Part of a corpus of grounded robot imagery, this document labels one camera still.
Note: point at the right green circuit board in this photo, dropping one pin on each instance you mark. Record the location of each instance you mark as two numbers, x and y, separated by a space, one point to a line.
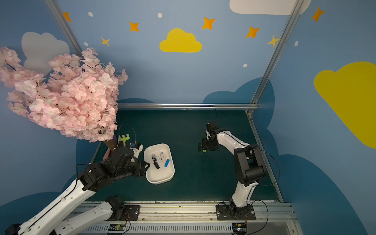
239 229

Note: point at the green toy rake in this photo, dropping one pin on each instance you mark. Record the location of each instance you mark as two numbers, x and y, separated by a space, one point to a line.
122 139

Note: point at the pink cherry blossom tree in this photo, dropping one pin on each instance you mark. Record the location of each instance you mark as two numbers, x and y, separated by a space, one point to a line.
79 98

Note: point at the black usb flash drive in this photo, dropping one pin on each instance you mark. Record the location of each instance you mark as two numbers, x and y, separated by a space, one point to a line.
155 162

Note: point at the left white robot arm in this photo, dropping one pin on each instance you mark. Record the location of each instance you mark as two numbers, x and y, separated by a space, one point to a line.
92 179

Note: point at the blue usb flash drive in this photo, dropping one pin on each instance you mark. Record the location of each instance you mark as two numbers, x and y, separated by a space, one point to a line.
167 162

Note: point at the green circuit board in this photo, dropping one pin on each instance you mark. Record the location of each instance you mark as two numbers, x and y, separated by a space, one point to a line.
120 228
239 229

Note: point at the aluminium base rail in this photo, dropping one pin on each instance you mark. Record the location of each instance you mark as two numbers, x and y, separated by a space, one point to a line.
180 218

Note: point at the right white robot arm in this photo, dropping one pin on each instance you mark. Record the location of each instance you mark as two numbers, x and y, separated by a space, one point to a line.
248 163

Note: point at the white oval storage box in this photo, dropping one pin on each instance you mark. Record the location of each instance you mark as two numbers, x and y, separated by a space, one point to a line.
163 174

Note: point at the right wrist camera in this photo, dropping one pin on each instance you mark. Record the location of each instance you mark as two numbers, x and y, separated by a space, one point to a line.
211 128

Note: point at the left green circuit board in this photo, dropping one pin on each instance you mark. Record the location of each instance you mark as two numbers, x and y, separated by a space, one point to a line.
120 228

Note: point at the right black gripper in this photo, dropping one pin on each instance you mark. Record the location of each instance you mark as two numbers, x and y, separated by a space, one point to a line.
207 145

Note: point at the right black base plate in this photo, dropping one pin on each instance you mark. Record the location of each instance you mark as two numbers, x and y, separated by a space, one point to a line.
231 212

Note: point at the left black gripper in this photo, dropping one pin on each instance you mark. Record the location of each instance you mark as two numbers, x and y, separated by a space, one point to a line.
140 167

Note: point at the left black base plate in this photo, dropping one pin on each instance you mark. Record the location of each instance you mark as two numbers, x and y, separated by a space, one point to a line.
125 212

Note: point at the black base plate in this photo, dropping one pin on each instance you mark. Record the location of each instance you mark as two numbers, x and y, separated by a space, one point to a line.
231 212
125 212

